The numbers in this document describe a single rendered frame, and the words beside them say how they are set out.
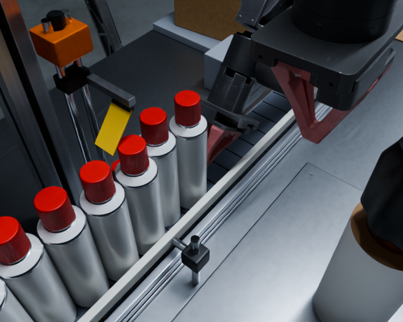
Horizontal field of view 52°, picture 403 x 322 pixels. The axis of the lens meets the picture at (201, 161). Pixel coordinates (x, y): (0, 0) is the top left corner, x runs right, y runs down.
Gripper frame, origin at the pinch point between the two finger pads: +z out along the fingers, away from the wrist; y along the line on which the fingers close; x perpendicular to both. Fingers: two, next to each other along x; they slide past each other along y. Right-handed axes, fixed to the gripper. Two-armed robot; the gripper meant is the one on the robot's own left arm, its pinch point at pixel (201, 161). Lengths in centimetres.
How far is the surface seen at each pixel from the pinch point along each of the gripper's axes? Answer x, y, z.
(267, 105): 21.8, -2.2, -10.4
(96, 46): 136, -165, 9
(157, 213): -12.9, 3.6, 5.3
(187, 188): -4.7, 1.9, 3.4
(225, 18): 33.0, -25.2, -24.0
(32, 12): 137, -231, 8
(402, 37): 64, 8, -38
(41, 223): -27.0, -1.1, 6.9
